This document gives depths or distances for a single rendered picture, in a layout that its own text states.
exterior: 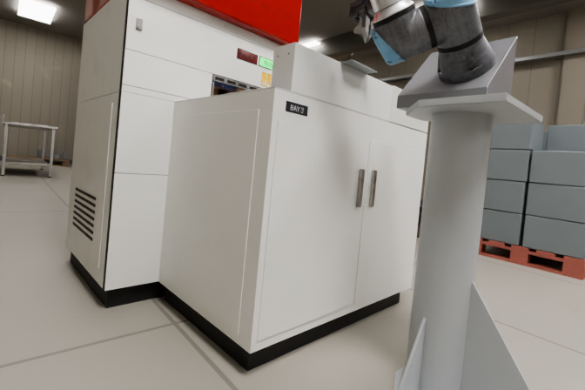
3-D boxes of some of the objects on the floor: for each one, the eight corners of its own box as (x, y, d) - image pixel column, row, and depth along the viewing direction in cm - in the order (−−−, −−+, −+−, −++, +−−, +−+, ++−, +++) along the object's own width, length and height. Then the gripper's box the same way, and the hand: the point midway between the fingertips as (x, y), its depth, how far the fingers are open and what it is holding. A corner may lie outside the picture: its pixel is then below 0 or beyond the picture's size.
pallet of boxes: (509, 239, 369) (521, 137, 366) (604, 259, 310) (619, 137, 308) (466, 251, 289) (480, 119, 287) (582, 280, 231) (601, 115, 229)
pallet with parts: (66, 164, 914) (67, 151, 913) (70, 166, 848) (72, 152, 847) (5, 160, 831) (7, 146, 830) (6, 163, 765) (7, 147, 764)
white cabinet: (156, 301, 137) (173, 102, 135) (312, 266, 204) (326, 133, 202) (249, 386, 91) (278, 86, 89) (413, 305, 158) (430, 133, 156)
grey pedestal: (608, 433, 86) (645, 116, 84) (575, 552, 57) (632, 72, 55) (421, 341, 124) (444, 122, 123) (346, 384, 95) (374, 98, 94)
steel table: (-2, 176, 506) (3, 114, 504) (0, 167, 643) (3, 118, 641) (53, 178, 551) (57, 121, 549) (44, 169, 688) (48, 124, 686)
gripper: (363, -4, 133) (358, 49, 133) (350, -15, 126) (344, 42, 127) (382, -11, 126) (377, 45, 127) (369, -22, 120) (363, 37, 121)
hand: (367, 38), depth 125 cm, fingers closed
